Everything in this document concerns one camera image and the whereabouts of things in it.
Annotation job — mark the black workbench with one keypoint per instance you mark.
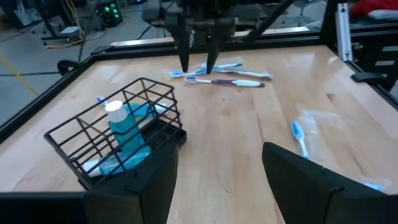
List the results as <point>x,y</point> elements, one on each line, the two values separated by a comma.
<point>46,25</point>

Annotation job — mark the blue white toothbrush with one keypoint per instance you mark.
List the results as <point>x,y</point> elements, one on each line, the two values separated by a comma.
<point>300,137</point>

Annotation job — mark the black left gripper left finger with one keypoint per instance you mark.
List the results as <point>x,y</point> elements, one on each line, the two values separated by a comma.
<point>149,193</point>

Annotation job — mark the purple white toothbrush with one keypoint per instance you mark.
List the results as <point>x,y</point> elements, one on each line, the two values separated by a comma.
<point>100,99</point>
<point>230,82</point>

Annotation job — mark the person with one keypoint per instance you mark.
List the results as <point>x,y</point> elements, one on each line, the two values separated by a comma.
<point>360,5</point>

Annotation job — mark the black table frame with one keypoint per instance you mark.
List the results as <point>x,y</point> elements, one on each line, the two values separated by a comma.
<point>140,51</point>

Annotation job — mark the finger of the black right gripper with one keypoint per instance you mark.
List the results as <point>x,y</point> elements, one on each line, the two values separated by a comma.
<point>185,46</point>
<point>216,43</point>

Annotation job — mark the computer tower green lights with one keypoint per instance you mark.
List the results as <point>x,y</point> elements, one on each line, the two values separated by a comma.
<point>109,18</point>

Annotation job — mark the black flat bracket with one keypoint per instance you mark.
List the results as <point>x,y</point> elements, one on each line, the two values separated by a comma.
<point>367,77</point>

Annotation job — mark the silver aluminium bracket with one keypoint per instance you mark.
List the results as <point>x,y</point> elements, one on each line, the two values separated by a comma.
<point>343,31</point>

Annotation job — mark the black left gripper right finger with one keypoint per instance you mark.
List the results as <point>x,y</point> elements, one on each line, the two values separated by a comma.
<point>295,186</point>

